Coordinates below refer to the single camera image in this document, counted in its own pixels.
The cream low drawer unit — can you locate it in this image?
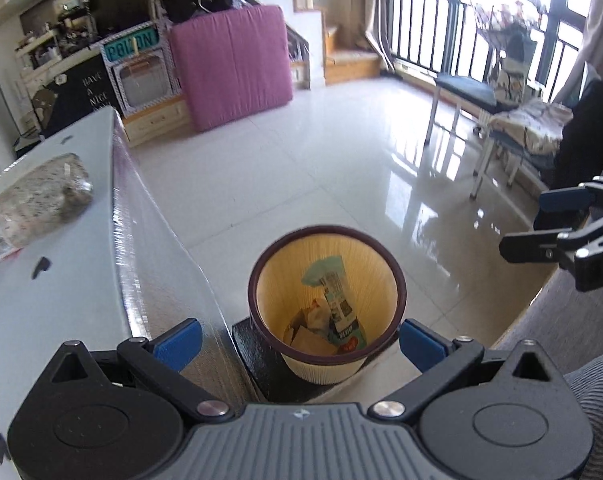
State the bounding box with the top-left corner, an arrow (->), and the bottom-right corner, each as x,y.
121,97 -> 192,146

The blue plastic refill bag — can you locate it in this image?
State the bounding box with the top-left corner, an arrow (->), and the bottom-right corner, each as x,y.
301,255 -> 369,351

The yellow trash bin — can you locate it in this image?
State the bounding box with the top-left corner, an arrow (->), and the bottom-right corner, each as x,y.
247,225 -> 408,386

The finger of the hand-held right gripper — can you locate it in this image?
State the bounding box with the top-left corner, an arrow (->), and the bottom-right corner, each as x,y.
538,176 -> 603,216
499,208 -> 603,266

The printed blanket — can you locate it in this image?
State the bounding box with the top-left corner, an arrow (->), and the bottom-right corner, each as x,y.
489,100 -> 575,153

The white cosmetics shelf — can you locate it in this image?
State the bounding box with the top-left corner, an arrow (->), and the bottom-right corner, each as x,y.
14,25 -> 64,68

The black round rack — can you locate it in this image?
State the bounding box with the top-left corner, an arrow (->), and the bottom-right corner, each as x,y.
56,0 -> 102,41

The flower basket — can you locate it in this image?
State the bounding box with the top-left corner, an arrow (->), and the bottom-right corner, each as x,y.
471,0 -> 547,51

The white chair blue cushion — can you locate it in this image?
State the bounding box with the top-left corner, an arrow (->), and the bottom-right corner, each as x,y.
469,130 -> 562,201
424,71 -> 502,201

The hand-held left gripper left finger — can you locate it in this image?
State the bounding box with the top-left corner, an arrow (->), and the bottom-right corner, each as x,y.
41,317 -> 234,423

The patterned tote bag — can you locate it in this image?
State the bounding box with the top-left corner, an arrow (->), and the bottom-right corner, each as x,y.
494,55 -> 529,106

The grey ribbed cloth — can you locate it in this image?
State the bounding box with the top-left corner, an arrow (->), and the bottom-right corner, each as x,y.
566,350 -> 603,480

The white wooden staircase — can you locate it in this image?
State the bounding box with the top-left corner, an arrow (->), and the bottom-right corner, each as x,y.
231,0 -> 382,86

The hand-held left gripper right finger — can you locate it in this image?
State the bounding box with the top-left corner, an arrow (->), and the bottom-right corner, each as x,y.
369,319 -> 563,423

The beige curtain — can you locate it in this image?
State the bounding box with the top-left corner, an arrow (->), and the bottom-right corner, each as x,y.
364,0 -> 397,73
556,0 -> 603,106

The teal letter sign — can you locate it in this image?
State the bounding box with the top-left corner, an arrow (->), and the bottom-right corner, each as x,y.
102,27 -> 161,63

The white perforated cage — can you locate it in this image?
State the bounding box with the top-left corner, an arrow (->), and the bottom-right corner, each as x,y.
106,45 -> 182,113

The black chalkboard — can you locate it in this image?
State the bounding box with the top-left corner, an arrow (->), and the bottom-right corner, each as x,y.
31,52 -> 124,138

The grey fabric sofa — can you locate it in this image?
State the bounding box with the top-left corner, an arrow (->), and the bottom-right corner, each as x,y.
491,267 -> 603,361

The pink folded mattress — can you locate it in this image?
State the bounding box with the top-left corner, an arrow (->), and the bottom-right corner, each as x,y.
168,4 -> 294,133

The clear plastic bottle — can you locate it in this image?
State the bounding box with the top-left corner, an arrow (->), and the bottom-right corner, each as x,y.
0,152 -> 94,268

